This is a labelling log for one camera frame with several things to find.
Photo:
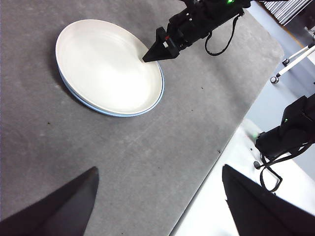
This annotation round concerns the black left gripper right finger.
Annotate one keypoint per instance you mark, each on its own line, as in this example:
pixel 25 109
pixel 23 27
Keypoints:
pixel 265 216

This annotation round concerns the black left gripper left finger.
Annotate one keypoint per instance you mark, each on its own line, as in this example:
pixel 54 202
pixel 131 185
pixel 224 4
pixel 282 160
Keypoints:
pixel 49 216

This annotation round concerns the blue round plate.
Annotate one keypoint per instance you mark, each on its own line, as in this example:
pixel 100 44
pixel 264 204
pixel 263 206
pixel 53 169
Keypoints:
pixel 117 115

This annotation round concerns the grey ribbed panel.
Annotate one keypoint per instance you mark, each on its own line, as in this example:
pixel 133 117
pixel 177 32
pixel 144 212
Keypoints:
pixel 283 12

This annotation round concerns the white round plate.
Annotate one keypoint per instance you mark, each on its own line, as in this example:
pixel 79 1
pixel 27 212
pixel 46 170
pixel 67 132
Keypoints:
pixel 105 68

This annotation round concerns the white tripod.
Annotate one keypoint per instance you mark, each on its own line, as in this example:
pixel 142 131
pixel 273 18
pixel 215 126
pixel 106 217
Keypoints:
pixel 295 62

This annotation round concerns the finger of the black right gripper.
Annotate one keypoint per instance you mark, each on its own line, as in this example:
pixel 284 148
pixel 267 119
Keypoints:
pixel 162 52

